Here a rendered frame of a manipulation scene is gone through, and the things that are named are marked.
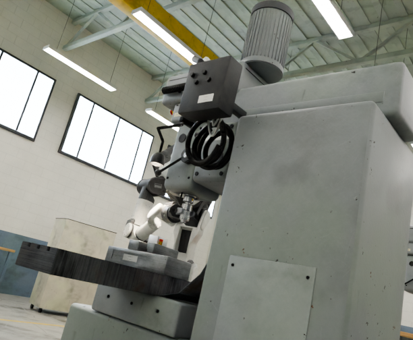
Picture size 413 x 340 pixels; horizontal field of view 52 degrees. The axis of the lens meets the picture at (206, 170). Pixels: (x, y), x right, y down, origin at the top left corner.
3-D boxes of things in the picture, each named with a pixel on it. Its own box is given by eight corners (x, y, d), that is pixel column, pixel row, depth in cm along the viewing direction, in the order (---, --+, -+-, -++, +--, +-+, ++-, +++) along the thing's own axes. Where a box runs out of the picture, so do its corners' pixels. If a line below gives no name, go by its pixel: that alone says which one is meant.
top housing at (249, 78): (158, 104, 207) (167, 75, 211) (193, 127, 225) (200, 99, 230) (236, 91, 176) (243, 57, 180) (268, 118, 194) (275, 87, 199)
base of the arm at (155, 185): (138, 200, 240) (134, 181, 240) (158, 195, 248) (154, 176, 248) (151, 199, 228) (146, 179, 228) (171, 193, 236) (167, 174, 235)
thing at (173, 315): (88, 308, 179) (97, 280, 182) (148, 317, 204) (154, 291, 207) (171, 337, 146) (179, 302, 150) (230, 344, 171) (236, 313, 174)
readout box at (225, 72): (174, 112, 156) (187, 62, 162) (190, 123, 162) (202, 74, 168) (216, 106, 143) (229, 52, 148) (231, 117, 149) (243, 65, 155)
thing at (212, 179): (189, 180, 176) (203, 123, 183) (224, 197, 193) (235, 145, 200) (225, 180, 163) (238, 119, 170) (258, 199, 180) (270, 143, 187)
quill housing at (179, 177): (159, 187, 189) (176, 123, 198) (189, 202, 203) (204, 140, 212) (190, 188, 176) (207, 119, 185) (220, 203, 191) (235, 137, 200)
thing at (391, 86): (202, 133, 183) (212, 92, 188) (233, 152, 198) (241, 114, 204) (397, 114, 130) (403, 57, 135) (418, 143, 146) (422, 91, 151)
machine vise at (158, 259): (103, 261, 179) (111, 236, 182) (129, 268, 190) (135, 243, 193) (163, 274, 158) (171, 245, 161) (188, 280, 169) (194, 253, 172)
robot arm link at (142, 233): (144, 227, 209) (123, 244, 219) (162, 234, 214) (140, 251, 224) (146, 210, 216) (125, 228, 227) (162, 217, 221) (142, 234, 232)
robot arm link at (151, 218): (158, 209, 202) (142, 222, 209) (173, 219, 205) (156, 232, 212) (160, 200, 207) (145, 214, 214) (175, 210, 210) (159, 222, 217)
